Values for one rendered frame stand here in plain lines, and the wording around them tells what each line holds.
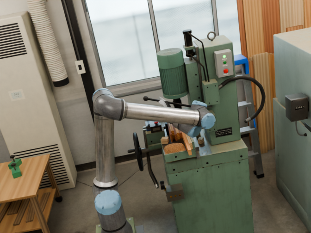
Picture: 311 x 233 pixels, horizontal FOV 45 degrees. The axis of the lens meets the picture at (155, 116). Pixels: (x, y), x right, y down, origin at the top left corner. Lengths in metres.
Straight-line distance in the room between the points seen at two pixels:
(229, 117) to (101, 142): 0.95
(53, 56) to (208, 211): 1.96
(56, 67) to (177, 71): 1.52
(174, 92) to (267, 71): 1.52
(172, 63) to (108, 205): 0.98
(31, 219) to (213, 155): 1.74
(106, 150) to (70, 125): 1.93
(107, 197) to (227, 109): 1.02
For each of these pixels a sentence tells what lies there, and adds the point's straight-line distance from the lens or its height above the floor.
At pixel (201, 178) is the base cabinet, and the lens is 2.71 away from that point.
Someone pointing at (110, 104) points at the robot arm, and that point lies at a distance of 1.96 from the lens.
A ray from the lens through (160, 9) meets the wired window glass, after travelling 3.83.
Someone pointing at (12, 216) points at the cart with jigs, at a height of 0.18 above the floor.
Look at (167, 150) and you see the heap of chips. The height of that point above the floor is 0.92.
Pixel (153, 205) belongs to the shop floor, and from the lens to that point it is 3.56.
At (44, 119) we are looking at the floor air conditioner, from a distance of 3.76.
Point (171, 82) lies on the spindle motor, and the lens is 2.51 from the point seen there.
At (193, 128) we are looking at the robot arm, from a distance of 2.26.
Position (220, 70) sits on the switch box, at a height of 1.37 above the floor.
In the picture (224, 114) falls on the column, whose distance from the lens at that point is 2.64.
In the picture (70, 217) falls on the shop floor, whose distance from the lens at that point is 3.72.
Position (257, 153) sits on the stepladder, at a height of 0.27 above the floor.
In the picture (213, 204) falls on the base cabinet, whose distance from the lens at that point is 2.86.
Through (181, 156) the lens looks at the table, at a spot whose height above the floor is 0.87.
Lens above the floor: 2.17
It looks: 25 degrees down
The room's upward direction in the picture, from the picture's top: 11 degrees counter-clockwise
